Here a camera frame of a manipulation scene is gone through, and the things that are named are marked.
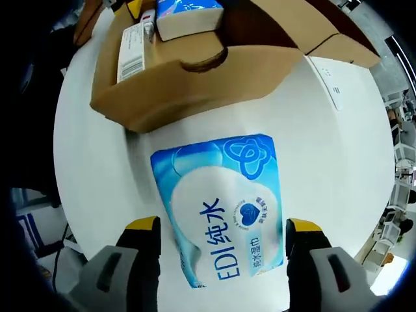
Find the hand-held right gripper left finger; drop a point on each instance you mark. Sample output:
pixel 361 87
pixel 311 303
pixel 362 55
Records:
pixel 91 292

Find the white spray bottle red label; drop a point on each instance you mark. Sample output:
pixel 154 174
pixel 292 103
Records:
pixel 148 15

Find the blue tissue pack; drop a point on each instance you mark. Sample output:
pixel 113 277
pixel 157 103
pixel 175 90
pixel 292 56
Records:
pixel 188 24

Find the person's black shirt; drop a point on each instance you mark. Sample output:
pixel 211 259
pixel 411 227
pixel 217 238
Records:
pixel 45 113

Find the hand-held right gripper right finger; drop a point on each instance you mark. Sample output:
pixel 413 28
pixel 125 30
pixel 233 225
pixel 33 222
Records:
pixel 312 292

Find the blue white soft wipes pack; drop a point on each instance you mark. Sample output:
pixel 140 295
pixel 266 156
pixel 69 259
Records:
pixel 214 195

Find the brown cardboard shoe box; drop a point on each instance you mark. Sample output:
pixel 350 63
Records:
pixel 195 94

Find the white carton box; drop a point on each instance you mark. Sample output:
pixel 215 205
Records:
pixel 131 55

